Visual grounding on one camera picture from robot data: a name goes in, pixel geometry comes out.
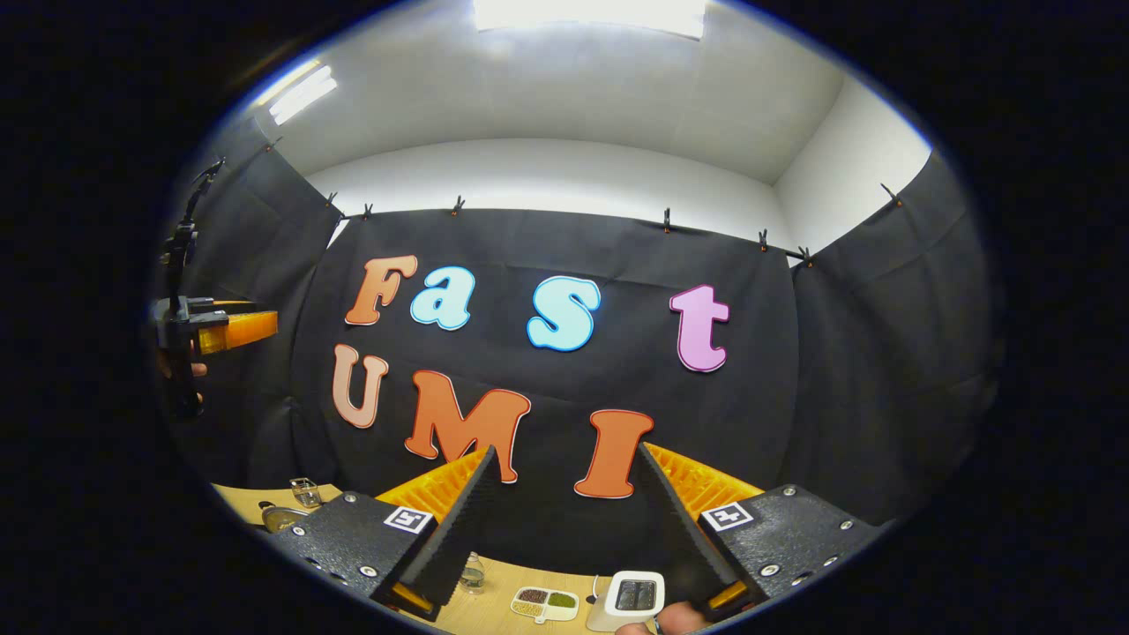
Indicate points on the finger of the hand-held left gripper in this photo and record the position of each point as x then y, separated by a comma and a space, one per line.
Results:
238, 331

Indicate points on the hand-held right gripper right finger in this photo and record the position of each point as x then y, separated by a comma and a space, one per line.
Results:
684, 538

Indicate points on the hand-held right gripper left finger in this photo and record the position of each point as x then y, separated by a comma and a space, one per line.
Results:
459, 529

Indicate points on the clear water bottle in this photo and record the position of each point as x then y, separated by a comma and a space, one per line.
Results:
472, 575

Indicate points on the white toaster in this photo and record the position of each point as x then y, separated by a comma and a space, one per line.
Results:
635, 595

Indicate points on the white divided dish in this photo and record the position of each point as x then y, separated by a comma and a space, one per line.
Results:
545, 604

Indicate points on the narrow ceiling light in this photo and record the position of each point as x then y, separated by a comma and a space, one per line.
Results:
300, 93

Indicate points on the black backdrop cloth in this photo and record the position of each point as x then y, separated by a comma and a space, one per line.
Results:
847, 353

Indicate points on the row of black cloth clips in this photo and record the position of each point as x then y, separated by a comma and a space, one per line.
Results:
667, 220

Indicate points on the large ceiling light panel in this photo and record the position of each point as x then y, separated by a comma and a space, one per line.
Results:
591, 16

